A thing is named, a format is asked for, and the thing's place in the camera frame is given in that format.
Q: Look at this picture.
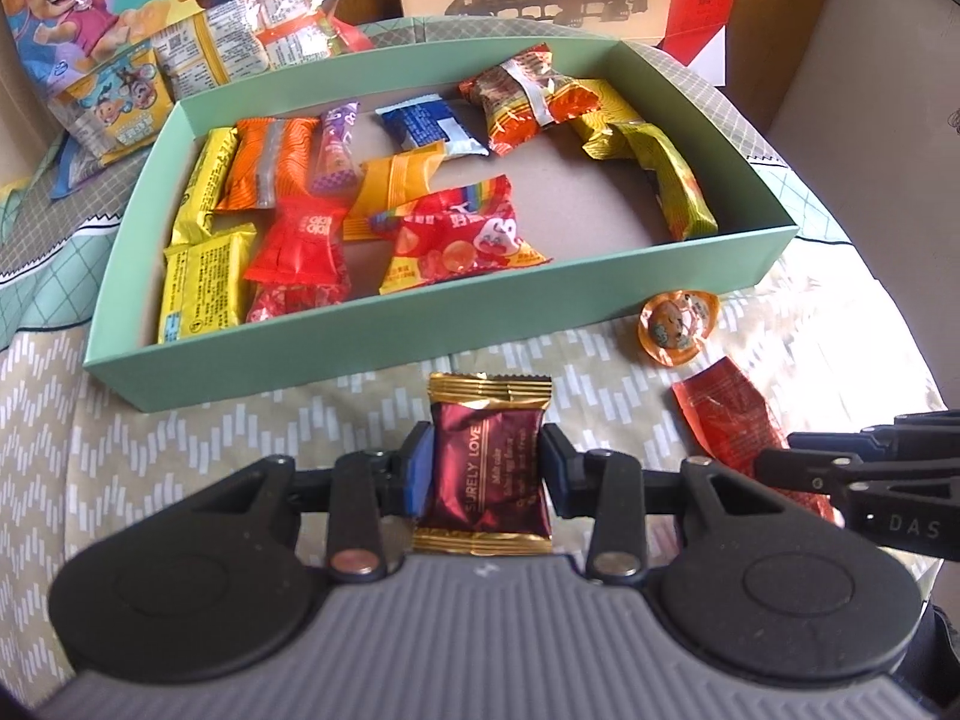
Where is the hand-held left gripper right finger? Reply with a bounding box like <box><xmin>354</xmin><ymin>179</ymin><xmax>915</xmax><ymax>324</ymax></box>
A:
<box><xmin>540</xmin><ymin>423</ymin><xmax>782</xmax><ymax>585</ymax></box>

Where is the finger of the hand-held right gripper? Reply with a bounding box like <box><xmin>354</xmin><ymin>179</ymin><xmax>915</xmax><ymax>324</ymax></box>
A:
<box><xmin>754</xmin><ymin>448</ymin><xmax>960</xmax><ymax>500</ymax></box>
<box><xmin>787</xmin><ymin>410</ymin><xmax>960</xmax><ymax>467</ymax></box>

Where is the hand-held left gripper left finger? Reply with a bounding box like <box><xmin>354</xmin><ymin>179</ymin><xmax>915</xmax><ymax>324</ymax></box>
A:
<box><xmin>192</xmin><ymin>420</ymin><xmax>437</xmax><ymax>583</ymax></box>

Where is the maroon gold cake packet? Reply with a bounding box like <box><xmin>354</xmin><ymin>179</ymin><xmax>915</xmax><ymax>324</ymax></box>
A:
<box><xmin>411</xmin><ymin>370</ymin><xmax>557</xmax><ymax>560</ymax></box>

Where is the plain red foil packet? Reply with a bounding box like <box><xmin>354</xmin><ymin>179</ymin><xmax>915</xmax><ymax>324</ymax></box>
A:
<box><xmin>670</xmin><ymin>356</ymin><xmax>835</xmax><ymax>520</ymax></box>

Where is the red patterned snack packet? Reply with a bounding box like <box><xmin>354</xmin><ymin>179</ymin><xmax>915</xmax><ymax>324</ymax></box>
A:
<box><xmin>246</xmin><ymin>279</ymin><xmax>353</xmax><ymax>325</ymax></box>

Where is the colourful gummy candy packet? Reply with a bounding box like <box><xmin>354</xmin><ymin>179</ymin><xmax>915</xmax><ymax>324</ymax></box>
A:
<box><xmin>370</xmin><ymin>175</ymin><xmax>554</xmax><ymax>298</ymax></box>

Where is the green cardboard box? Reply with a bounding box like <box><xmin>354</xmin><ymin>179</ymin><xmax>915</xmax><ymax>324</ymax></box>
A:
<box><xmin>82</xmin><ymin>37</ymin><xmax>800</xmax><ymax>413</ymax></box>

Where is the orange yellow candy packet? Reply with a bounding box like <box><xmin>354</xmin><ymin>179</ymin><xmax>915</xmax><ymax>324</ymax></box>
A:
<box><xmin>343</xmin><ymin>141</ymin><xmax>445</xmax><ymax>242</ymax></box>

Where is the square yellow biscuit packet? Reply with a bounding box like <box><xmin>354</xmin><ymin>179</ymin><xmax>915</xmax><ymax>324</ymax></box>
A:
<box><xmin>156</xmin><ymin>231</ymin><xmax>257</xmax><ymax>346</ymax></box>

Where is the yellow green snack packet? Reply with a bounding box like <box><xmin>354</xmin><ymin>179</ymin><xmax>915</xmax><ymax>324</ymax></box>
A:
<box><xmin>613</xmin><ymin>120</ymin><xmax>719</xmax><ymax>242</ymax></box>

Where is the purple candy packet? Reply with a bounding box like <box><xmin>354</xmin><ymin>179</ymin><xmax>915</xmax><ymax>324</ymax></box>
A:
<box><xmin>310</xmin><ymin>100</ymin><xmax>362</xmax><ymax>197</ymax></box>

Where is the orange striped snack packet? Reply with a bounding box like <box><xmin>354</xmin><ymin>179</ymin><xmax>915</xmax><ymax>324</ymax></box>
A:
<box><xmin>213</xmin><ymin>115</ymin><xmax>321</xmax><ymax>212</ymax></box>

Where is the blue snack packet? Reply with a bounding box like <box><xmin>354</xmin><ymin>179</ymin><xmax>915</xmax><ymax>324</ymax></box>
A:
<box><xmin>373</xmin><ymin>93</ymin><xmax>490</xmax><ymax>160</ymax></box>

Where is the orange brown snack packet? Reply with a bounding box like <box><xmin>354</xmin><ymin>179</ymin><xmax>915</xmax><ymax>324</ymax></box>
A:
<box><xmin>456</xmin><ymin>45</ymin><xmax>602</xmax><ymax>158</ymax></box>

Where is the round orange jelly cup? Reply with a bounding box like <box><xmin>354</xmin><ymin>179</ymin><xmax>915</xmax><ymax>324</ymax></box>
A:
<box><xmin>636</xmin><ymin>288</ymin><xmax>722</xmax><ymax>370</ymax></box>

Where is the long yellow snack bar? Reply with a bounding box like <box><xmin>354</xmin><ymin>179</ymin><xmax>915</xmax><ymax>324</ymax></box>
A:
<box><xmin>171</xmin><ymin>126</ymin><xmax>239</xmax><ymax>242</ymax></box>

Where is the yellow foil snack packet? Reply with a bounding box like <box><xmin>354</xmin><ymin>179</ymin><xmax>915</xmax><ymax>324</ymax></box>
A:
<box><xmin>568</xmin><ymin>78</ymin><xmax>647</xmax><ymax>160</ymax></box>

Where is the brown wooden cabinet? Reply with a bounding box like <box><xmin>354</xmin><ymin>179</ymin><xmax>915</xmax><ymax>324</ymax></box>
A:
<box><xmin>724</xmin><ymin>0</ymin><xmax>852</xmax><ymax>132</ymax></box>

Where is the flat blue packet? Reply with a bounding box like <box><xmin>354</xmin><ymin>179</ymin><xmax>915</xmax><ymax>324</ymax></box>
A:
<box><xmin>48</xmin><ymin>136</ymin><xmax>100</xmax><ymax>202</ymax></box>

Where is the large cartoon snack bag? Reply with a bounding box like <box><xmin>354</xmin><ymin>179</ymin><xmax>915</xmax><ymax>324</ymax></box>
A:
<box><xmin>0</xmin><ymin>0</ymin><xmax>374</xmax><ymax>166</ymax></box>

